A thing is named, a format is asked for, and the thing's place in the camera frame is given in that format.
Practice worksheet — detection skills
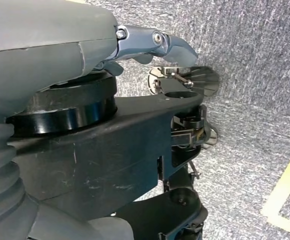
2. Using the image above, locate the black robot leg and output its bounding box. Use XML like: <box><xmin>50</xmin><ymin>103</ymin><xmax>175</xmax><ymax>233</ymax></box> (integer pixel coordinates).
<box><xmin>113</xmin><ymin>160</ymin><xmax>208</xmax><ymax>240</ymax></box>
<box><xmin>7</xmin><ymin>73</ymin><xmax>212</xmax><ymax>223</ymax></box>

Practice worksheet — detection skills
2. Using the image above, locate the black robot right leg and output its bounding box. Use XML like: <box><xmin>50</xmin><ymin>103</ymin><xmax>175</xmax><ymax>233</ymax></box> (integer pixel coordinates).
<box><xmin>113</xmin><ymin>160</ymin><xmax>208</xmax><ymax>240</ymax></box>

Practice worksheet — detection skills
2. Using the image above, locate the black robot left foot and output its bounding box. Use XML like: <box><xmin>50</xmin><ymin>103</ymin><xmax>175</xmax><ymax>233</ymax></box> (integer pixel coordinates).
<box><xmin>147</xmin><ymin>65</ymin><xmax>220</xmax><ymax>99</ymax></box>

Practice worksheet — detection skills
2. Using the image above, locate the black robot left leg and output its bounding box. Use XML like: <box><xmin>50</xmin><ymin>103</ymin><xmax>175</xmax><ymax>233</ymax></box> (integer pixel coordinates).
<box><xmin>7</xmin><ymin>73</ymin><xmax>212</xmax><ymax>223</ymax></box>

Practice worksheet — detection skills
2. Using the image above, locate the yellow floor tape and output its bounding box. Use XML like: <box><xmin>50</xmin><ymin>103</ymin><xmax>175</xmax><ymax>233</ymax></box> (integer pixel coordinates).
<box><xmin>260</xmin><ymin>138</ymin><xmax>290</xmax><ymax>239</ymax></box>

